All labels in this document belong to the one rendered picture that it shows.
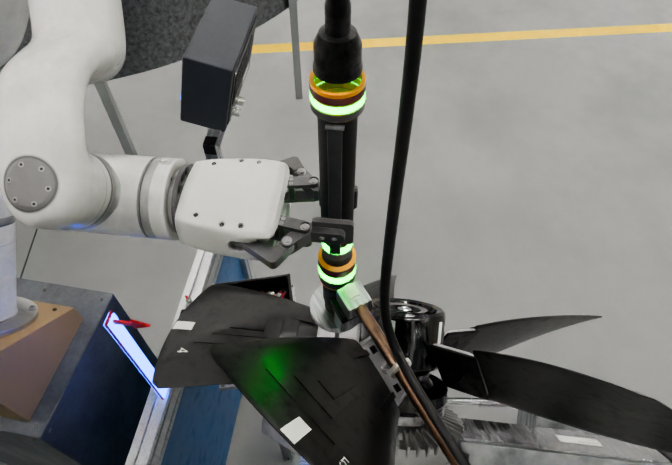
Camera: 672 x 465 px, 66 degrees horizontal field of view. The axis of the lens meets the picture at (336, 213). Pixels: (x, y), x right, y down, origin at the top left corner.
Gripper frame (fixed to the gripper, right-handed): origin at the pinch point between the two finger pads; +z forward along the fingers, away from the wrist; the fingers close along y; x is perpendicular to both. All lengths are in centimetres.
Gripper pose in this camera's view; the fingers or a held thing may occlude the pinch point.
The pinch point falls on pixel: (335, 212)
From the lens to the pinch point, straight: 51.8
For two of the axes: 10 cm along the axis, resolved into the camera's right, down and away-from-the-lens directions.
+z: 9.9, 0.8, -0.7
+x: -0.1, -6.2, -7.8
